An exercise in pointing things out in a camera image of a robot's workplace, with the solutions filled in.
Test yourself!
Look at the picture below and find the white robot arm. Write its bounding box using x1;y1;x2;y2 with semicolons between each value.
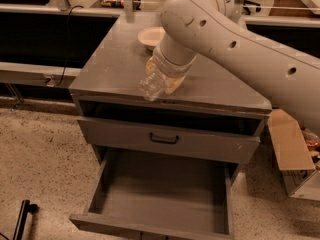
143;0;320;133

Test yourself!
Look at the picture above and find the black cable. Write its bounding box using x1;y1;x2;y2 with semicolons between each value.
53;5;85;88

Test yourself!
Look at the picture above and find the white paper bowl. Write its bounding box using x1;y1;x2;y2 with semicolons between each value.
138;27;165;50

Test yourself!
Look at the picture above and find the grey open middle drawer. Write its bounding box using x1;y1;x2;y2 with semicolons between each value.
70;149;234;240

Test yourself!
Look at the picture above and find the black office chair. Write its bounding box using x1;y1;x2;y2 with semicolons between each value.
243;0;261;15

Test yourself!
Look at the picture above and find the black bar on floor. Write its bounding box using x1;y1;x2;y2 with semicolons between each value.
13;200;38;240

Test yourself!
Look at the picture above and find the grey drawer cabinet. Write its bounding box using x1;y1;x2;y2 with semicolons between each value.
70;12;271;175

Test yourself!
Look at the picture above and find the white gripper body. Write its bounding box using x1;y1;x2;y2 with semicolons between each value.
153;46;196;78

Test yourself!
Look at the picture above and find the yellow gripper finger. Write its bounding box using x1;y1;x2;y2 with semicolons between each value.
145;58;157;75
164;76;185;95

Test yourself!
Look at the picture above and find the black drawer handle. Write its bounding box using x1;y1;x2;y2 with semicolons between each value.
149;133;179;145

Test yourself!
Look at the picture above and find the wooden table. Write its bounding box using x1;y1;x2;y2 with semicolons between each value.
269;0;319;18

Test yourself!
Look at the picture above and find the grey top drawer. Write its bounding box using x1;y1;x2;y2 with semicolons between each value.
78;117;260;164

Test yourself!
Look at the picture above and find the grey metal rail frame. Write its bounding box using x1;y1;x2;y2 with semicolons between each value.
0;0;320;92

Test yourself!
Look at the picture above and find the cardboard box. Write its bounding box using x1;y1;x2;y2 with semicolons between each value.
267;109;320;201

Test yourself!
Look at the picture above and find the clear plastic water bottle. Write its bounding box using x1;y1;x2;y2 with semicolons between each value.
139;70;168;102

